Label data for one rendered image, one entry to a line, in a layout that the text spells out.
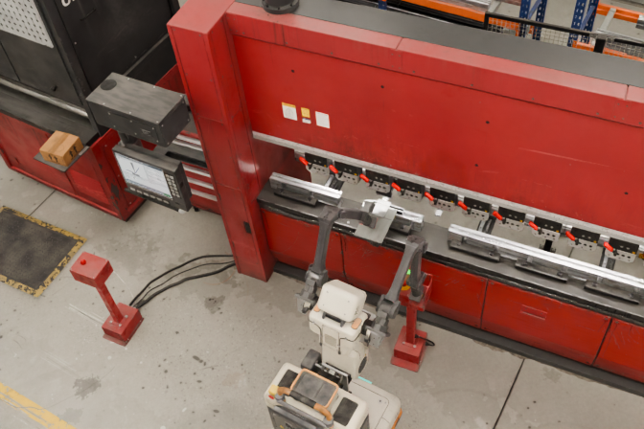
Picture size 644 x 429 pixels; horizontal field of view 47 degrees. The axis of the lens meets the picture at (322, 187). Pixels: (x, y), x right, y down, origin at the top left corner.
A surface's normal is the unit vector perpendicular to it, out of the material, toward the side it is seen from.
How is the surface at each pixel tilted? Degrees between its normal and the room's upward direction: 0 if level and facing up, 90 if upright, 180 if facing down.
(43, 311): 0
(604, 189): 90
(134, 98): 0
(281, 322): 0
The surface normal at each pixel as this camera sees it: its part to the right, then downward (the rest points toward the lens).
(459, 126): -0.41, 0.71
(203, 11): -0.07, -0.65
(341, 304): -0.42, 0.07
